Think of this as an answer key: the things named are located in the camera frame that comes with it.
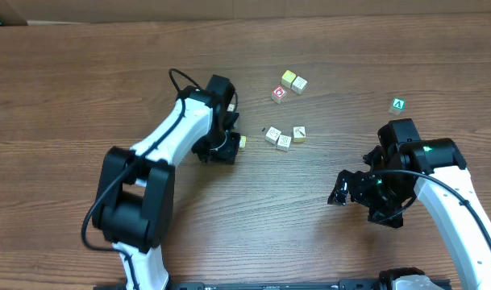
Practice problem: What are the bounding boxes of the yellow sided wooden block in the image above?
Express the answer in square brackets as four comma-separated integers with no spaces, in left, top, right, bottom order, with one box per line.
[239,135,247,150]

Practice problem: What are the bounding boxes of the wooden block with squiggle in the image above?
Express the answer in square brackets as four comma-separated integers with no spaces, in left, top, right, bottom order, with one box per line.
[265,126,281,145]

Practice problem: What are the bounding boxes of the wooden block number three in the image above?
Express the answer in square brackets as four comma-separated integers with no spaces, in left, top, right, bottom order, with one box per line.
[277,135,292,151]

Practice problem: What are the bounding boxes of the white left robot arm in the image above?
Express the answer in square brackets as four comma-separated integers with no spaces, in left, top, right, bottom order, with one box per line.
[81,90,240,289]

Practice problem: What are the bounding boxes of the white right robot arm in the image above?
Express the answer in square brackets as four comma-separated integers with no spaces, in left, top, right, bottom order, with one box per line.
[327,139,491,289]

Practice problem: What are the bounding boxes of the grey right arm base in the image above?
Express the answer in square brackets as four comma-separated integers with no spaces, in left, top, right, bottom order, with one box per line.
[377,267,439,290]

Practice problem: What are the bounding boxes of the wooden block with hammer picture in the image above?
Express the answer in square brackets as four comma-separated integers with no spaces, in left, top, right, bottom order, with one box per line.
[293,126,306,143]

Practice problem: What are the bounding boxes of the red framed wooden block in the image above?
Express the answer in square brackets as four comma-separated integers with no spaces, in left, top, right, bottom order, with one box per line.
[272,85,287,104]

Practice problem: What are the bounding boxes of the green letter wooden block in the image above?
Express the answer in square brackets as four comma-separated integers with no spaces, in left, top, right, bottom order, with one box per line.
[389,97,406,115]

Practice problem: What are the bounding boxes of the yellow top wooden block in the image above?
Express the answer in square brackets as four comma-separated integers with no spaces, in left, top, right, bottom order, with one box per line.
[281,70,297,89]

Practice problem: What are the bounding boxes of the plain wooden block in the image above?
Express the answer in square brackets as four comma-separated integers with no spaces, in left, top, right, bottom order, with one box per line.
[291,77,307,94]

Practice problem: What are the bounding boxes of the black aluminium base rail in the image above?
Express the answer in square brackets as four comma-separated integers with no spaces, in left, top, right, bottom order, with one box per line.
[94,277,451,290]

